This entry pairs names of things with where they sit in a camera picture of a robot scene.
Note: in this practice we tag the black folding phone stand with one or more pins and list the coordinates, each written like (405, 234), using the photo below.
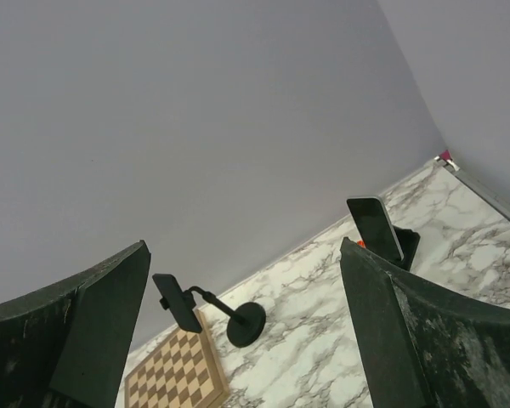
(408, 241)

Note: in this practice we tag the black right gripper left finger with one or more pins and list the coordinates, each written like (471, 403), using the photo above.
(66, 344)

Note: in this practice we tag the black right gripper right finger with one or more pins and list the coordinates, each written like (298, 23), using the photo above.
(422, 345)

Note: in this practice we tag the black phone with silver edge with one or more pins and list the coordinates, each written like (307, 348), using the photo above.
(373, 223)

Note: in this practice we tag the wooden chessboard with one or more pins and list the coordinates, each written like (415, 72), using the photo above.
(183, 370)

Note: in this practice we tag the black round-base pole phone stand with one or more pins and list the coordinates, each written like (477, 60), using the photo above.
(246, 323)

